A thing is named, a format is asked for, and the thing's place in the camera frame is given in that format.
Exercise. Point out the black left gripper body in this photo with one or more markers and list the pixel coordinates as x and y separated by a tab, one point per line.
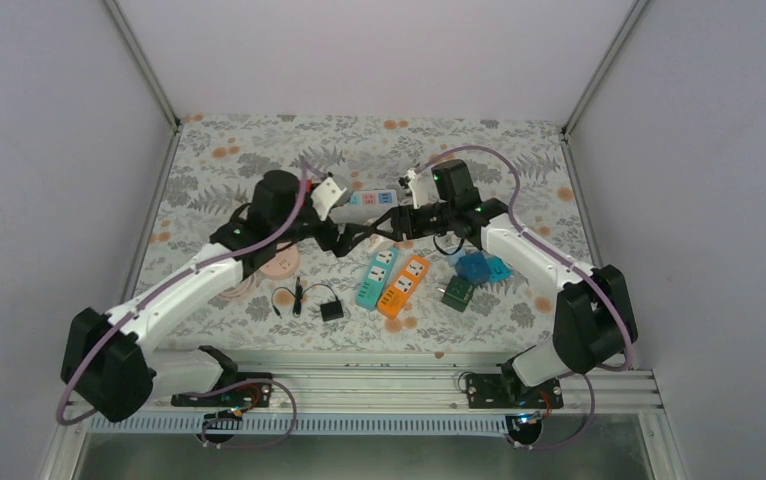
325	240

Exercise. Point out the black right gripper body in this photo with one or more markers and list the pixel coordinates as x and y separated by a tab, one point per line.
428	226

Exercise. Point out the white multicolour power strip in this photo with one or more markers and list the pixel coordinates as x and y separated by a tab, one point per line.
365	206

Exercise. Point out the blue cube socket adapter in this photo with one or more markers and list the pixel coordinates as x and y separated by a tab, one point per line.
473	268

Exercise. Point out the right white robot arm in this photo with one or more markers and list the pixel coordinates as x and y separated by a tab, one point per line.
593	316

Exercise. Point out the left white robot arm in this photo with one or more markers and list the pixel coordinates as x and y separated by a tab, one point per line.
110	364

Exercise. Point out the teal power strip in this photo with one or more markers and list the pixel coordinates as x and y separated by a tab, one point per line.
376	278

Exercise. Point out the orange power strip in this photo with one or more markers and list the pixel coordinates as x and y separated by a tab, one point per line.
404	284

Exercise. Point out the floral patterned table mat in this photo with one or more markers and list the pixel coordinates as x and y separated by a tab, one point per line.
220	158

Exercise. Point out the dark green cube adapter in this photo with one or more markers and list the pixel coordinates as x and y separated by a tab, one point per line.
458	293

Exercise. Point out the light blue small adapter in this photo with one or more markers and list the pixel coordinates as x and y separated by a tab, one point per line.
499	271

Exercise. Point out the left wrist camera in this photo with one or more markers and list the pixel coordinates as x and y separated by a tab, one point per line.
332	192

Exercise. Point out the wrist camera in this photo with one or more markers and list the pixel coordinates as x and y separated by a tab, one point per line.
332	192
417	192

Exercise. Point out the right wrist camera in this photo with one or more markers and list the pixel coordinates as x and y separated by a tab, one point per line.
417	192

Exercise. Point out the pink round socket with cable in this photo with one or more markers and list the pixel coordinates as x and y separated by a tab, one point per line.
284	265

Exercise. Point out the aluminium front rail base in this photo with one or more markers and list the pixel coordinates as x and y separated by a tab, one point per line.
383	416

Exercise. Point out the aluminium corner frame post left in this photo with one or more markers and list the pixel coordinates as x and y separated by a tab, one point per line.
138	55

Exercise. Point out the aluminium corner frame post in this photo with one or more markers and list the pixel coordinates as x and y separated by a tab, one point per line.
615	48
138	55

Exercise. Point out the aluminium corner frame post right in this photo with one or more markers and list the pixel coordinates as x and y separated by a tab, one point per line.
615	48

